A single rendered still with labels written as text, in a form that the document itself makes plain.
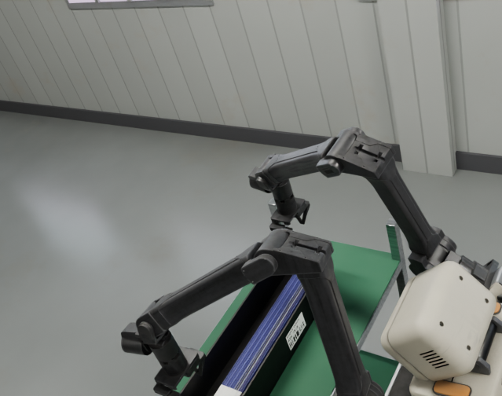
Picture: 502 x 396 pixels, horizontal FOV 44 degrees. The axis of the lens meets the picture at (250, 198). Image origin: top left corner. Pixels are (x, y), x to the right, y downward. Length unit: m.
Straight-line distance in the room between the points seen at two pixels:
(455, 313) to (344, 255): 0.79
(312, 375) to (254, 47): 2.61
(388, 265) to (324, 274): 0.87
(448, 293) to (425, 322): 0.09
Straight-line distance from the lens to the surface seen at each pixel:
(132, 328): 1.48
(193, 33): 4.23
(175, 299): 1.32
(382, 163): 1.30
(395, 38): 3.38
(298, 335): 1.81
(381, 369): 2.47
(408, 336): 1.28
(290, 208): 1.76
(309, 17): 3.66
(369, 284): 1.93
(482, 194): 3.64
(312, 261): 1.09
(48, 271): 4.19
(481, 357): 1.35
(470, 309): 1.34
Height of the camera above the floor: 2.37
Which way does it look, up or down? 37 degrees down
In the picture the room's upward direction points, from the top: 20 degrees counter-clockwise
